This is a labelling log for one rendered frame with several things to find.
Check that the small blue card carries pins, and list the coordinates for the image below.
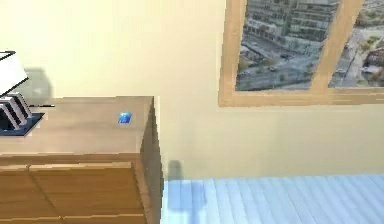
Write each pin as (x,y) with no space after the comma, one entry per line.
(125,118)

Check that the wooden framed window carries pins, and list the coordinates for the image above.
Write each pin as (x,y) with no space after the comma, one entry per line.
(300,50)

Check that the brown wooden chest of drawers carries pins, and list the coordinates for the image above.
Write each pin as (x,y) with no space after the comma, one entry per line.
(83,180)

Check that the white shade table lamp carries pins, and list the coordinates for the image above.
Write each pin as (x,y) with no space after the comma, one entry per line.
(11,110)

